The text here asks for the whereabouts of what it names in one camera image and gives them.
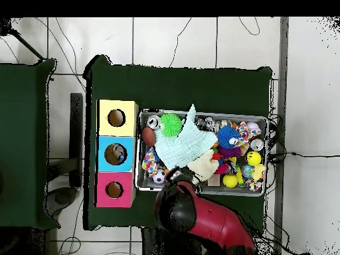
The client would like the mint green knit cloth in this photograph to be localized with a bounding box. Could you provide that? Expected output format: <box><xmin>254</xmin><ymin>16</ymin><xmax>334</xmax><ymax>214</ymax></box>
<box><xmin>153</xmin><ymin>103</ymin><xmax>219</xmax><ymax>171</ymax></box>

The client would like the dark green tablecloth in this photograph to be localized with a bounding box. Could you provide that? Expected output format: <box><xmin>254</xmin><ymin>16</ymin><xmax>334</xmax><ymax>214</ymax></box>
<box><xmin>0</xmin><ymin>58</ymin><xmax>60</xmax><ymax>229</ymax></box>
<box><xmin>82</xmin><ymin>54</ymin><xmax>274</xmax><ymax>231</ymax></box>

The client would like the plain silver can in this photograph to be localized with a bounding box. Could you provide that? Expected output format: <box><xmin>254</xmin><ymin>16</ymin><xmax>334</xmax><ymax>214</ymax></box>
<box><xmin>145</xmin><ymin>114</ymin><xmax>161</xmax><ymax>130</ymax></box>

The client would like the black floor power cable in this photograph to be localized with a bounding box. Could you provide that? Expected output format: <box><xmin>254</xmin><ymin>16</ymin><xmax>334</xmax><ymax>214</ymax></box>
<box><xmin>285</xmin><ymin>151</ymin><xmax>340</xmax><ymax>159</ymax></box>

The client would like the wooden box with three holes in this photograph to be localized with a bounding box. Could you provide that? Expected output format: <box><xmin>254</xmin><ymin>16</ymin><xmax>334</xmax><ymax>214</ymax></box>
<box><xmin>94</xmin><ymin>99</ymin><xmax>139</xmax><ymax>209</ymax></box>

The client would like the black printed can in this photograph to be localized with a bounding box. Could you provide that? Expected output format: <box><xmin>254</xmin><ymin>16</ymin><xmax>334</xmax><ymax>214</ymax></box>
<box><xmin>195</xmin><ymin>116</ymin><xmax>216</xmax><ymax>132</ymax></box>

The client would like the shallow clear mesh bin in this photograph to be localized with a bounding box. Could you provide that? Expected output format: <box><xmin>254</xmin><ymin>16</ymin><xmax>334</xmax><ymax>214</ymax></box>
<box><xmin>134</xmin><ymin>108</ymin><xmax>269</xmax><ymax>198</ymax></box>

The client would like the cream knit cloth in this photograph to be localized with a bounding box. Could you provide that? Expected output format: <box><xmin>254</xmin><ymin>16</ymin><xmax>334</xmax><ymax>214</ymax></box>
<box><xmin>187</xmin><ymin>152</ymin><xmax>220</xmax><ymax>185</ymax></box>

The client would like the small black white soccer ball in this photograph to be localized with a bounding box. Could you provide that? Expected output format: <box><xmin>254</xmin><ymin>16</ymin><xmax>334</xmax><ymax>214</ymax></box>
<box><xmin>151</xmin><ymin>169</ymin><xmax>167</xmax><ymax>185</ymax></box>

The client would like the green spiky rubber ball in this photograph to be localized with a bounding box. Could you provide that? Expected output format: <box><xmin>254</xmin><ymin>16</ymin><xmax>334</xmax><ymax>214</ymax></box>
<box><xmin>159</xmin><ymin>113</ymin><xmax>183</xmax><ymax>137</ymax></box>

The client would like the black tripod pole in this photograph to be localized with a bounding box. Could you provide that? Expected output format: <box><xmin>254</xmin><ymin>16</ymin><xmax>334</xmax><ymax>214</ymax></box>
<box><xmin>0</xmin><ymin>17</ymin><xmax>45</xmax><ymax>61</ymax></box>

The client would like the small brown football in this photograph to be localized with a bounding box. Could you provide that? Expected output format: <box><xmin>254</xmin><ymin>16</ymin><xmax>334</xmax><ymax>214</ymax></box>
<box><xmin>140</xmin><ymin>126</ymin><xmax>157</xmax><ymax>147</ymax></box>

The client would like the black upright panel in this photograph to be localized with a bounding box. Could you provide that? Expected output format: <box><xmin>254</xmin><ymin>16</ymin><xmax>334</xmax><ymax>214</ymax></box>
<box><xmin>69</xmin><ymin>92</ymin><xmax>84</xmax><ymax>188</ymax></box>

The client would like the colourful dotted cloth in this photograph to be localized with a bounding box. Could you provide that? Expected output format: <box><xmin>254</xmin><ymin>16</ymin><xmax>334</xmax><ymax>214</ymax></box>
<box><xmin>141</xmin><ymin>147</ymin><xmax>160</xmax><ymax>177</ymax></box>

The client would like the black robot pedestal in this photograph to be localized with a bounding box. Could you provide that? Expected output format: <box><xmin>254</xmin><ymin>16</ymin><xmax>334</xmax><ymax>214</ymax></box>
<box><xmin>140</xmin><ymin>226</ymin><xmax>203</xmax><ymax>255</ymax></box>

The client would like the blue spiky rubber ball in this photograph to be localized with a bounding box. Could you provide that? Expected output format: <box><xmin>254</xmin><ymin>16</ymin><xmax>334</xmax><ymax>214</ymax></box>
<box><xmin>216</xmin><ymin>125</ymin><xmax>241</xmax><ymax>149</ymax></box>

